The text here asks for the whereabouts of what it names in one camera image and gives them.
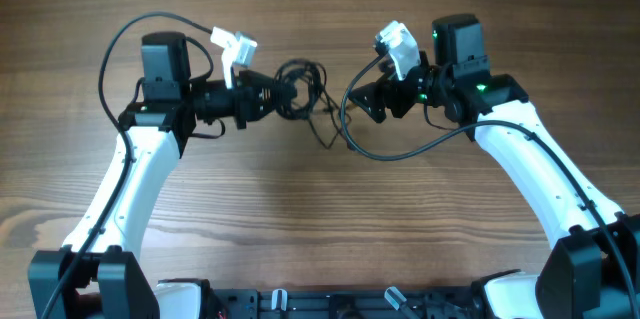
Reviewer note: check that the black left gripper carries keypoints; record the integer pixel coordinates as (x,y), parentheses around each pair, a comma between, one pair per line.
(247,103)

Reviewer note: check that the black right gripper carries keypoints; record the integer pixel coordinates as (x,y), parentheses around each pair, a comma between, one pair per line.
(375,91)

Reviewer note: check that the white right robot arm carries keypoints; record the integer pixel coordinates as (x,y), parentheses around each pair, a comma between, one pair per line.
(593,267)

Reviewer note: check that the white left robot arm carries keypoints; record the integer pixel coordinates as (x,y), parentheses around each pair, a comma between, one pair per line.
(96,272)

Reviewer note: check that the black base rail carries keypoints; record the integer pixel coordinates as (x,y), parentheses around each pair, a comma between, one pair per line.
(340,304)

